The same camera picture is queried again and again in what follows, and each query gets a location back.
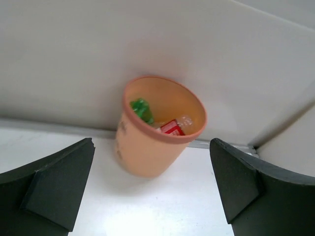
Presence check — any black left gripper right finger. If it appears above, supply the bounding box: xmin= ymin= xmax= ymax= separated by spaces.
xmin=210 ymin=138 xmax=315 ymax=236

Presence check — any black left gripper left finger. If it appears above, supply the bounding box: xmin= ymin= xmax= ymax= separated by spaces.
xmin=0 ymin=138 xmax=95 ymax=236

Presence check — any clear crushed blue-cap bottle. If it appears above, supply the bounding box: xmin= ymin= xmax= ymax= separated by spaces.
xmin=176 ymin=115 xmax=193 ymax=130

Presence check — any red label clear bottle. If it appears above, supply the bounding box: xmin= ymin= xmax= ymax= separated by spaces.
xmin=156 ymin=119 xmax=185 ymax=136

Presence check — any green plastic bottle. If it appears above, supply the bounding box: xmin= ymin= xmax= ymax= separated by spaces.
xmin=129 ymin=98 xmax=154 ymax=126

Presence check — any orange plastic bin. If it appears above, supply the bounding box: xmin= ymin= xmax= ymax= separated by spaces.
xmin=115 ymin=76 xmax=207 ymax=177

